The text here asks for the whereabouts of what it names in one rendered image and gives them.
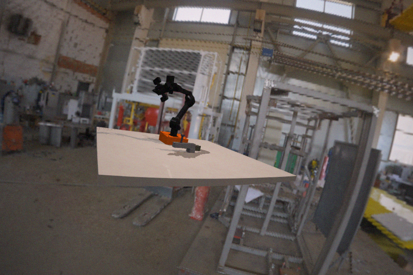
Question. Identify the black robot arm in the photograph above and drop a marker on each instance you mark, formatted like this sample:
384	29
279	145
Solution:
175	121

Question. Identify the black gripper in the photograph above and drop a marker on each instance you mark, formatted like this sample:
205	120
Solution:
160	89

